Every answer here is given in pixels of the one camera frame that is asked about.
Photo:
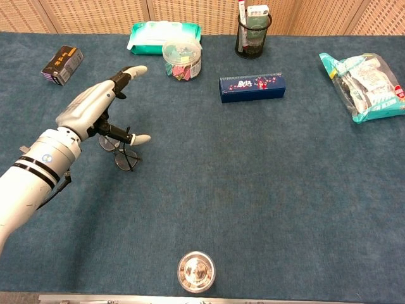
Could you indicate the long blue printed box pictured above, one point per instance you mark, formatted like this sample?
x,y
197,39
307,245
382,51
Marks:
x,y
253,88

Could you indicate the black box with gold text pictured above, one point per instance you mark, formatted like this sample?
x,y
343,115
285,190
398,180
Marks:
x,y
63,65

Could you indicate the woven wicker folding screen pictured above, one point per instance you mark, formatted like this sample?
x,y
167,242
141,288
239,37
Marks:
x,y
95,16

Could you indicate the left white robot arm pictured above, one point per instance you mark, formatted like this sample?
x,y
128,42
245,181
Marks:
x,y
28,187

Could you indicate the green white small box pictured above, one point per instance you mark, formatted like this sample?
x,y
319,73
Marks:
x,y
257,19

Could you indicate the green white wet wipes pack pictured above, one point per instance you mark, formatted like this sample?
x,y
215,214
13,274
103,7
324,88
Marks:
x,y
152,36

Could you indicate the black mesh pen holder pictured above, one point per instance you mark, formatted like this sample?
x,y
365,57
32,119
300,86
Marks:
x,y
253,50

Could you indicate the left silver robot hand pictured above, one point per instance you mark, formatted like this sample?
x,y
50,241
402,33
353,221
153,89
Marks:
x,y
85,107

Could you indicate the thin black framed eyeglasses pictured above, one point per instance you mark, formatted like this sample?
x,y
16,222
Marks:
x,y
126,162

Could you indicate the round clear jar silver lid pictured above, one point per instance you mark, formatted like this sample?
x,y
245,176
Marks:
x,y
196,272

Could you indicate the aluminium table edge rail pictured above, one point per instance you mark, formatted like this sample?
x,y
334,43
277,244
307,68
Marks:
x,y
190,299

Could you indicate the clear jar of colourful clips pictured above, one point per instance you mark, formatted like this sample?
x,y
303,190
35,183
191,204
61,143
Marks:
x,y
183,61

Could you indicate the red white tube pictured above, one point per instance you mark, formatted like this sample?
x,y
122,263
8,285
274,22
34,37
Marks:
x,y
242,12

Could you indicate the teal clear snack bag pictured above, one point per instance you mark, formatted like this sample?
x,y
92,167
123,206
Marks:
x,y
367,85

